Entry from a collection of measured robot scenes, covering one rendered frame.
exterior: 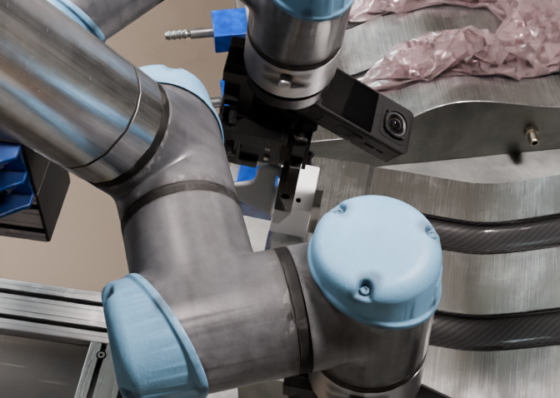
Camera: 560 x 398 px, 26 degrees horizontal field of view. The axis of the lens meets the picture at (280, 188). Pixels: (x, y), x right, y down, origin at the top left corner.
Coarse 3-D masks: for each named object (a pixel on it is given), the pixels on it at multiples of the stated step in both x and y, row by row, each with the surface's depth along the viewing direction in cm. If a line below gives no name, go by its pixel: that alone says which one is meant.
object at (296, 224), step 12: (240, 168) 116; (252, 168) 116; (312, 168) 115; (240, 180) 115; (276, 180) 116; (300, 180) 114; (312, 180) 114; (300, 192) 114; (312, 192) 114; (240, 204) 114; (300, 204) 113; (252, 216) 116; (264, 216) 116; (288, 216) 114; (300, 216) 114; (276, 228) 117; (288, 228) 116; (300, 228) 116
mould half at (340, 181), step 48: (336, 192) 121; (384, 192) 122; (432, 192) 122; (480, 192) 122; (528, 192) 120; (288, 240) 118; (480, 288) 115; (528, 288) 113; (432, 384) 109; (480, 384) 108; (528, 384) 106
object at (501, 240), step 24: (432, 216) 120; (552, 216) 117; (456, 240) 119; (480, 240) 119; (504, 240) 118; (528, 240) 117; (552, 240) 115; (456, 312) 113; (528, 312) 111; (552, 312) 110; (432, 336) 112; (456, 336) 113; (480, 336) 112; (504, 336) 111; (528, 336) 110; (552, 336) 109
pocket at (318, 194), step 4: (316, 192) 122; (320, 192) 122; (316, 196) 122; (320, 196) 122; (316, 200) 123; (320, 200) 123; (312, 204) 123; (316, 204) 123; (320, 204) 123; (312, 208) 123; (316, 208) 123; (312, 212) 123; (316, 212) 123; (312, 216) 123; (316, 216) 123; (312, 220) 122; (316, 220) 122; (308, 224) 122; (312, 224) 122; (316, 224) 122; (308, 228) 122; (312, 228) 122; (312, 232) 122
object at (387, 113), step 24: (336, 72) 101; (336, 96) 100; (360, 96) 101; (384, 96) 103; (312, 120) 100; (336, 120) 100; (360, 120) 101; (384, 120) 102; (408, 120) 103; (360, 144) 102; (384, 144) 101
